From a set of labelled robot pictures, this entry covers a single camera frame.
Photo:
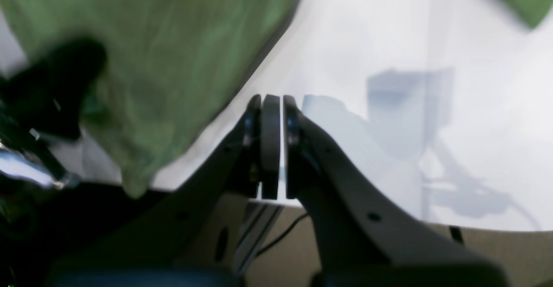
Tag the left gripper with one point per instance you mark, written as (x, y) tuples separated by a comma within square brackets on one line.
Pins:
[(41, 104)]

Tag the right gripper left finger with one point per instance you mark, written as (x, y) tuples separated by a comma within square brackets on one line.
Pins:
[(141, 253)]

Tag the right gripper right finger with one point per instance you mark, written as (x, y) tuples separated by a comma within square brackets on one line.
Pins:
[(363, 238)]

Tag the green t-shirt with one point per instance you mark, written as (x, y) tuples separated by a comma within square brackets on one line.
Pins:
[(434, 94)]

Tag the aluminium table leg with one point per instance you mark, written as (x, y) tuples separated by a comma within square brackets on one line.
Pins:
[(256, 225)]

